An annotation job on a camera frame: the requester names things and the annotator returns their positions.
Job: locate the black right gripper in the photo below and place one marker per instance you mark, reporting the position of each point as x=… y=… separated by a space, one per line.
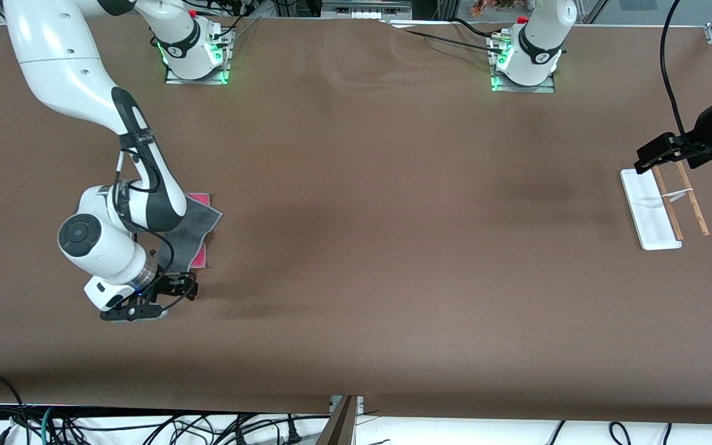
x=167 y=284

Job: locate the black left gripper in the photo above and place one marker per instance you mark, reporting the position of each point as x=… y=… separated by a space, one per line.
x=706 y=136

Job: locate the grey and pink towel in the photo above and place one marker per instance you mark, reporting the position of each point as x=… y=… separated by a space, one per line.
x=198 y=228

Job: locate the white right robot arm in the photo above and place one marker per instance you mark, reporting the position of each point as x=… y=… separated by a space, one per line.
x=59 y=55

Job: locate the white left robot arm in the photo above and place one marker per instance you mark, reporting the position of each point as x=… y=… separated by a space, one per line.
x=541 y=37

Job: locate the white rack with wooden bars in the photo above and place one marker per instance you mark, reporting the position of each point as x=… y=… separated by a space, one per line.
x=652 y=216

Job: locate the dark support beam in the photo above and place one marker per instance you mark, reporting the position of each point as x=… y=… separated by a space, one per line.
x=340 y=426

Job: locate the white power strip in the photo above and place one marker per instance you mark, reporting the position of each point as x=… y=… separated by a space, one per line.
x=365 y=13

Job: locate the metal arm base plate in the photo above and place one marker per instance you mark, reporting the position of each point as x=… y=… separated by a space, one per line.
x=547 y=88
x=207 y=80

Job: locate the silver metal bracket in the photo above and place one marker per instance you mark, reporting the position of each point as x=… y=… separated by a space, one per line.
x=361 y=405

